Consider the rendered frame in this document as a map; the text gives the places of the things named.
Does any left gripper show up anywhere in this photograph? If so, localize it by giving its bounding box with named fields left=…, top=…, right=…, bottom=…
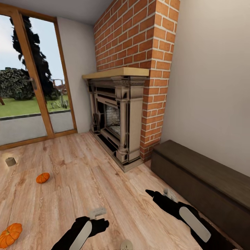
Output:
left=92, top=218, right=109, bottom=236

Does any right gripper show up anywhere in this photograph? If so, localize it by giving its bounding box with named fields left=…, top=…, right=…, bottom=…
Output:
left=145, top=189, right=174, bottom=213

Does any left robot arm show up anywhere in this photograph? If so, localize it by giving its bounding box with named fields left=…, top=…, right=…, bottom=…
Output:
left=51, top=207, right=109, bottom=250

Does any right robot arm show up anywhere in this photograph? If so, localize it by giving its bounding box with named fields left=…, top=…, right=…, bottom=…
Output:
left=145, top=189, right=238, bottom=250

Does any pillar candle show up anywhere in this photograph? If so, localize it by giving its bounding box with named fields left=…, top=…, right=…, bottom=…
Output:
left=120, top=239, right=133, bottom=250
left=5, top=157, right=16, bottom=167

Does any pumpkin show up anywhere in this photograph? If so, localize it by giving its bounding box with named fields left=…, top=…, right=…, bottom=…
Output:
left=0, top=223, right=23, bottom=249
left=36, top=173, right=50, bottom=184

